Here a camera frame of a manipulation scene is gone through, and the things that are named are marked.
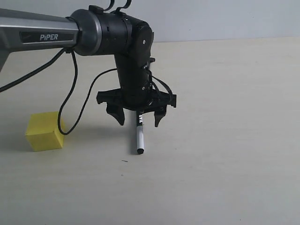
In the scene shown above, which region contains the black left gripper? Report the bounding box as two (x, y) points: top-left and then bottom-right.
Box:
(96, 89), (177, 128)

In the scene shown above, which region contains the black and white marker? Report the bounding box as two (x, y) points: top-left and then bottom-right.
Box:
(136, 111), (145, 155)

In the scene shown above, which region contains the yellow cube block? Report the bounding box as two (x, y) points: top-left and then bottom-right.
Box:
(25, 112), (64, 152)

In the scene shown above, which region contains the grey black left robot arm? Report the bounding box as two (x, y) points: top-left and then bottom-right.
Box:
(0, 5), (176, 125)

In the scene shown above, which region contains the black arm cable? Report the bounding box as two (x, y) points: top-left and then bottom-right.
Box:
(0, 48), (118, 135)

